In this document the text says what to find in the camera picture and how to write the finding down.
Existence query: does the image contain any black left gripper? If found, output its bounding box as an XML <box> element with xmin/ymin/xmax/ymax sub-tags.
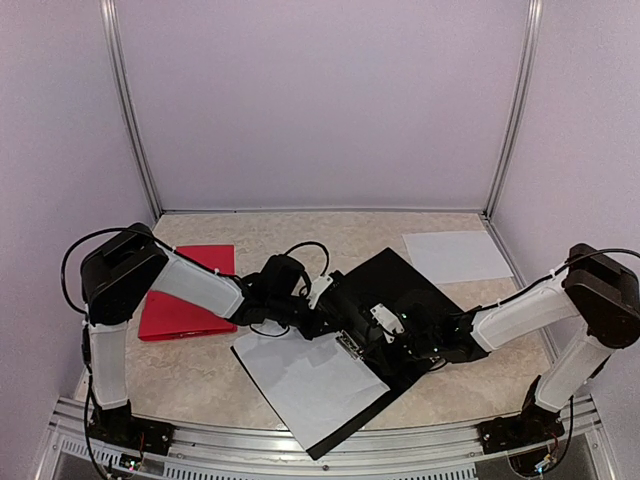
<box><xmin>268</xmin><ymin>295</ymin><xmax>342</xmax><ymax>342</ymax></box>

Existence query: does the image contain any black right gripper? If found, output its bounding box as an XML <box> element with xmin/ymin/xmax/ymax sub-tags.
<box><xmin>363</xmin><ymin>331</ymin><xmax>439</xmax><ymax>375</ymax></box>

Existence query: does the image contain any black clip file folder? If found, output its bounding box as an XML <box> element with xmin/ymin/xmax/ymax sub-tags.
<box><xmin>230</xmin><ymin>248</ymin><xmax>489</xmax><ymax>461</ymax></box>

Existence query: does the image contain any red clip file folder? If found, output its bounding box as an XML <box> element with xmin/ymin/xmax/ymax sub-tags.
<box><xmin>138</xmin><ymin>245</ymin><xmax>238</xmax><ymax>342</ymax></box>

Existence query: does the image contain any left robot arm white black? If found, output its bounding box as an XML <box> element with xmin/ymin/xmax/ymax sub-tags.
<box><xmin>80</xmin><ymin>223</ymin><xmax>343</xmax><ymax>445</ymax></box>

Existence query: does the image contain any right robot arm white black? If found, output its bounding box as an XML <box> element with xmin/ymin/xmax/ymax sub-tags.
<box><xmin>369</xmin><ymin>243</ymin><xmax>639</xmax><ymax>444</ymax></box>

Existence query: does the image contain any blank white paper sheet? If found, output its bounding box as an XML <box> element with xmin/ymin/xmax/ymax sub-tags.
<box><xmin>403</xmin><ymin>231</ymin><xmax>512</xmax><ymax>284</ymax></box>

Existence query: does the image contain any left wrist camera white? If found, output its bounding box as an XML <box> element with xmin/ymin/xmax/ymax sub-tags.
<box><xmin>307</xmin><ymin>274</ymin><xmax>333</xmax><ymax>310</ymax></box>

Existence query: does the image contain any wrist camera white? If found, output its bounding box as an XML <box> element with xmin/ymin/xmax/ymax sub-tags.
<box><xmin>307</xmin><ymin>274</ymin><xmax>333</xmax><ymax>310</ymax></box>
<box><xmin>370</xmin><ymin>303</ymin><xmax>404</xmax><ymax>337</ymax></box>

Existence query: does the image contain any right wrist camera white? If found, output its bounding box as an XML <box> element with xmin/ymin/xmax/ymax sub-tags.
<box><xmin>370</xmin><ymin>303</ymin><xmax>404</xmax><ymax>337</ymax></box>

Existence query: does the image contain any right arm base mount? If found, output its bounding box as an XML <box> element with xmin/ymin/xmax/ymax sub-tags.
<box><xmin>476</xmin><ymin>412</ymin><xmax>565</xmax><ymax>454</ymax></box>

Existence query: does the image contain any aluminium frame rail back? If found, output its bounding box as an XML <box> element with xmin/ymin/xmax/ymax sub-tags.
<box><xmin>161</xmin><ymin>207</ymin><xmax>486</xmax><ymax>216</ymax></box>

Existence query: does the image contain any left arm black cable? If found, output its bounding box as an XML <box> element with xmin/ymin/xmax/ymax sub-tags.
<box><xmin>60</xmin><ymin>227</ymin><xmax>141</xmax><ymax>314</ymax></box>

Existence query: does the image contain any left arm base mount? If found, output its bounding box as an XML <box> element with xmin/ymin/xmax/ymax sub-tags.
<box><xmin>88</xmin><ymin>403</ymin><xmax>175</xmax><ymax>456</ymax></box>

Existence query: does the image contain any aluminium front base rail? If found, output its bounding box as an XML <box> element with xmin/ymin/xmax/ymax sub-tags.
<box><xmin>31</xmin><ymin>396</ymin><xmax>621</xmax><ymax>479</ymax></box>

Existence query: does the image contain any aluminium frame post left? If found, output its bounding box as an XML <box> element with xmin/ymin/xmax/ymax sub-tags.
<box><xmin>99</xmin><ymin>0</ymin><xmax>164</xmax><ymax>221</ymax></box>

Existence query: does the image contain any aluminium frame post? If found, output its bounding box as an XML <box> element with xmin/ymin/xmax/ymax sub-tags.
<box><xmin>99</xmin><ymin>0</ymin><xmax>164</xmax><ymax>221</ymax></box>
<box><xmin>483</xmin><ymin>0</ymin><xmax>544</xmax><ymax>222</ymax></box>

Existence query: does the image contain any aluminium frame post right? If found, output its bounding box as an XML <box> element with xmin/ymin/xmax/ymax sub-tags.
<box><xmin>483</xmin><ymin>0</ymin><xmax>544</xmax><ymax>222</ymax></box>

